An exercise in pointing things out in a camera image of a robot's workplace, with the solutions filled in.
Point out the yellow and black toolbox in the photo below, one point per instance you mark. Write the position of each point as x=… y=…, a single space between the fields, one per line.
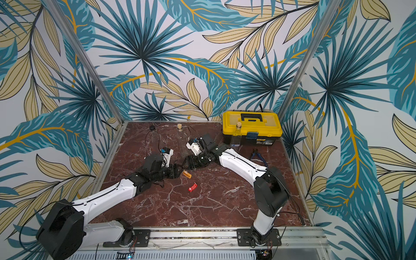
x=258 y=128

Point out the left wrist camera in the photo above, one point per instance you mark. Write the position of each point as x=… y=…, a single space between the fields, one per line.
x=167 y=153

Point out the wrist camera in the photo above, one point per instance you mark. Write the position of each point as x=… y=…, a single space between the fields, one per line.
x=195 y=146
x=167 y=153

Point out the orange bottle label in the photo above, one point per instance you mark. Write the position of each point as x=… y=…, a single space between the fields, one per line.
x=186 y=174

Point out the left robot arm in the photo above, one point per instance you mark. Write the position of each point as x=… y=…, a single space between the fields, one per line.
x=68 y=226

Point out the glass bottle with black cap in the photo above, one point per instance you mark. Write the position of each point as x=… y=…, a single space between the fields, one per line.
x=153 y=139

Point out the blue handled pliers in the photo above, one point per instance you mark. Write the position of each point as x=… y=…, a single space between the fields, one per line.
x=256 y=155

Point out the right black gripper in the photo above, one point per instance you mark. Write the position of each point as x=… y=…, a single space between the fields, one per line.
x=192 y=161

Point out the glass bottle with cork stopper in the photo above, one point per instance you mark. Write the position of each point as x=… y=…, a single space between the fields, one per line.
x=182 y=139

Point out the aluminium front rail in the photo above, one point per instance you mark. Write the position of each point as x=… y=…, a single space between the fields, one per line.
x=216 y=243

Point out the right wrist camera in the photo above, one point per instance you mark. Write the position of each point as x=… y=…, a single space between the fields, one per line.
x=195 y=146

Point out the red bottle label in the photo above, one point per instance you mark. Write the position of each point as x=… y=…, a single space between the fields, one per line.
x=193 y=187

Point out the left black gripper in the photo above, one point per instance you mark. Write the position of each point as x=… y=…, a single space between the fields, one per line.
x=174 y=171

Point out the slim glass bottle with cork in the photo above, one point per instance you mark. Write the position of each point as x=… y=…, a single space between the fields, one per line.
x=236 y=137

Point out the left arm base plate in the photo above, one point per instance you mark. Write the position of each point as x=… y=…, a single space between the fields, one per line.
x=129 y=239

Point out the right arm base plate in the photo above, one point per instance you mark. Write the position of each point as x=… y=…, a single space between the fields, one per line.
x=252 y=238

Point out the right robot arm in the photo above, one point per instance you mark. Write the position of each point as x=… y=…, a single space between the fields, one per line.
x=270 y=189

